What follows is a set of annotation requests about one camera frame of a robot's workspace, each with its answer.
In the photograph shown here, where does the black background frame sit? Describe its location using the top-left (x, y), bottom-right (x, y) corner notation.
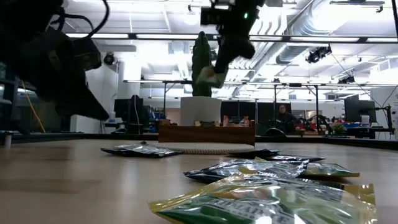
top-left (123, 79), bottom-right (398, 129)

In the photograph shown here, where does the person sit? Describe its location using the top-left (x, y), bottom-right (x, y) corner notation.
top-left (273, 104), bottom-right (299, 135)

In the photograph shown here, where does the yellow cable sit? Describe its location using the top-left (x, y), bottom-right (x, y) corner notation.
top-left (21, 80), bottom-right (47, 134)

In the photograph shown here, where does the black computer monitor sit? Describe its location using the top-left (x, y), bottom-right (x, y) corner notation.
top-left (344, 98), bottom-right (377, 124)
top-left (113, 95), bottom-right (150, 134)

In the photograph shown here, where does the long linear ceiling light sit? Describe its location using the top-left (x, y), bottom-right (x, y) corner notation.
top-left (65, 32), bottom-right (398, 44)

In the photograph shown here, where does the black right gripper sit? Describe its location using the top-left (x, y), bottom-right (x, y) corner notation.
top-left (213, 12), bottom-right (261, 75)

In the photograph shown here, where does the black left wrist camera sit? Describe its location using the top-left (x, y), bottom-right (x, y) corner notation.
top-left (72, 36), bottom-right (103, 72)

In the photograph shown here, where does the black round spotlight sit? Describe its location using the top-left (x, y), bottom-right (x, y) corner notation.
top-left (103, 52), bottom-right (116, 66)

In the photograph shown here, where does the small black ceiling rig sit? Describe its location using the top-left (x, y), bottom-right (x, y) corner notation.
top-left (337, 75), bottom-right (356, 85)

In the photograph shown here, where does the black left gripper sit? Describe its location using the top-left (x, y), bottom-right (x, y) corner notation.
top-left (0, 29), bottom-right (110, 121)

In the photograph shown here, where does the black aluminium table frame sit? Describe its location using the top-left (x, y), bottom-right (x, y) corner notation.
top-left (0, 132), bottom-right (398, 152)

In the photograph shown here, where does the black frame handle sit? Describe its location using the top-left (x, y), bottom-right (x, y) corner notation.
top-left (264, 127), bottom-right (287, 138)

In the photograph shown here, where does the wooden compartment tray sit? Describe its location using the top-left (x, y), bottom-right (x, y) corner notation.
top-left (157, 119), bottom-right (256, 147)

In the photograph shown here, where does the white cylindrical post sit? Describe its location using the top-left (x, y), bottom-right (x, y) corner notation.
top-left (1, 129), bottom-right (15, 149)

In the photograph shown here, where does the silver green packet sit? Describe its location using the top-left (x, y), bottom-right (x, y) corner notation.
top-left (99, 141), bottom-right (183, 159)

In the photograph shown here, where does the white hexagonal plant pot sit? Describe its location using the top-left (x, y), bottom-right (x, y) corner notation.
top-left (179, 95), bottom-right (223, 127)

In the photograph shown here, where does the round woven rope mat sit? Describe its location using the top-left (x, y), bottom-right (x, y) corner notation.
top-left (157, 142), bottom-right (259, 156)

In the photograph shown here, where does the small green plant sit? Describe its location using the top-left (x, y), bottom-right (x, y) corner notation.
top-left (326, 121), bottom-right (347, 136)

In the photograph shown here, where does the tall green cactus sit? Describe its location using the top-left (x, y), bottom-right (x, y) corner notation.
top-left (191, 30), bottom-right (215, 98)

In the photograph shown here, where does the black partition panel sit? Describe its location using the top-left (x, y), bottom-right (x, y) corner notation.
top-left (220, 101), bottom-right (280, 126)

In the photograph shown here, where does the black ceiling camera rig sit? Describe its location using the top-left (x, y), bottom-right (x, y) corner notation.
top-left (305, 44), bottom-right (333, 65)

